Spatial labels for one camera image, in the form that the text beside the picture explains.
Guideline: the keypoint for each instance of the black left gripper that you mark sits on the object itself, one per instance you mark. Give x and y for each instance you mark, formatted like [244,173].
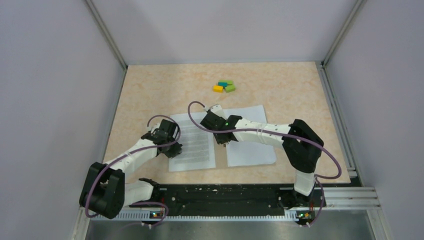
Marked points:
[176,151]

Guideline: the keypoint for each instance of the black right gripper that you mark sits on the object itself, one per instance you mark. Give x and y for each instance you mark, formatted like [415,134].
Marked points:
[219,140]

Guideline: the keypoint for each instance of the printed white paper sheet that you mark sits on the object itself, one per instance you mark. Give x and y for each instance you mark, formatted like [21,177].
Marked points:
[198,152]

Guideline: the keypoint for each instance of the white paper sheet stack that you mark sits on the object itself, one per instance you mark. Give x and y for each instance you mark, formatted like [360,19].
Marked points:
[242,154]

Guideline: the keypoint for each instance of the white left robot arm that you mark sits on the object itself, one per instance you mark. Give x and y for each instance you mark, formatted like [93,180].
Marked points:
[106,189]

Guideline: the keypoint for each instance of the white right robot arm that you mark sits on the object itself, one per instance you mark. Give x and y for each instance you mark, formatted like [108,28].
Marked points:
[302,146]

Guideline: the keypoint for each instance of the yellow block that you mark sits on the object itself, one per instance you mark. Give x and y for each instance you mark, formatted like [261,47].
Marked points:
[218,88]

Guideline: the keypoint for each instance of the light green block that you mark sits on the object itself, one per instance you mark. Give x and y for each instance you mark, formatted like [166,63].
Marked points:
[230,88]

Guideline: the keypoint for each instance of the teal block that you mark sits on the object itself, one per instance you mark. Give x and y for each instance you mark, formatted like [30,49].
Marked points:
[222,84]

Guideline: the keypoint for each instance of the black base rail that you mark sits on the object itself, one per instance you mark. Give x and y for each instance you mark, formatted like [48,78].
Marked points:
[234,200]

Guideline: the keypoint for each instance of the grey slotted cable duct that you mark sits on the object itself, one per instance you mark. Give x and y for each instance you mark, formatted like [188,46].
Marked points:
[146,215]

